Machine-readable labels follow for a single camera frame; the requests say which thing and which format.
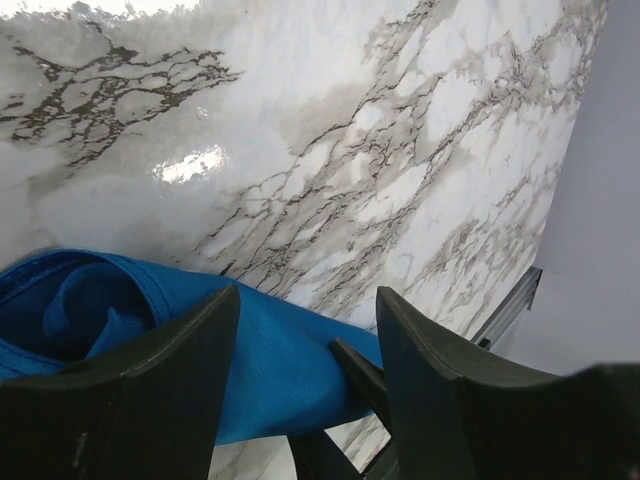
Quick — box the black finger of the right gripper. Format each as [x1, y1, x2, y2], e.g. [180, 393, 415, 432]
[289, 339, 400, 480]

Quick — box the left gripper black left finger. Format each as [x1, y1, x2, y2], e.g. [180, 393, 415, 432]
[1, 286, 240, 479]

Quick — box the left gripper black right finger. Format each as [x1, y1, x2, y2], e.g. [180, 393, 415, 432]
[376, 287, 639, 479]

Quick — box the blue cloth napkin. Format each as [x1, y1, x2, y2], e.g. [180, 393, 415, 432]
[1, 250, 382, 445]

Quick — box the aluminium frame rail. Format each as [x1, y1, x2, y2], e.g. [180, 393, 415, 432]
[472, 267, 543, 350]

